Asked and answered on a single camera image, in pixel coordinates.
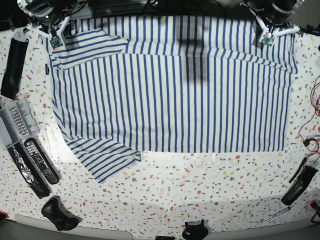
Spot black tv remote control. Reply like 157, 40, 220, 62
23, 137, 60, 185

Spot black cylindrical case left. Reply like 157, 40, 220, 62
0, 38, 29, 100

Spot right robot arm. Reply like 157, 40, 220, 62
17, 0, 88, 51

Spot red and black wires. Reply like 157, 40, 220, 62
298, 76, 320, 161

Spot blue white striped t-shirt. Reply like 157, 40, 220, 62
45, 16, 297, 182

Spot red tipped screwdriver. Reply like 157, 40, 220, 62
260, 206, 292, 223

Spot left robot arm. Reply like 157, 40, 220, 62
241, 0, 304, 47

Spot black game controller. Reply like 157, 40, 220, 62
41, 197, 80, 232

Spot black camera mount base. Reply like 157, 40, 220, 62
182, 219, 209, 240

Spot black thin rod tool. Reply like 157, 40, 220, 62
289, 157, 308, 183

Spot black curved handheld device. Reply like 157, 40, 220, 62
281, 166, 318, 206

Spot clear plastic screw box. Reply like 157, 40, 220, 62
0, 97, 40, 150

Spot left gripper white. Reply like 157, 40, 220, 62
255, 16, 300, 47

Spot black foil wrapped bar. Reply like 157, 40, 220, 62
7, 143, 51, 199

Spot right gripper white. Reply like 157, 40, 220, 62
24, 16, 70, 51

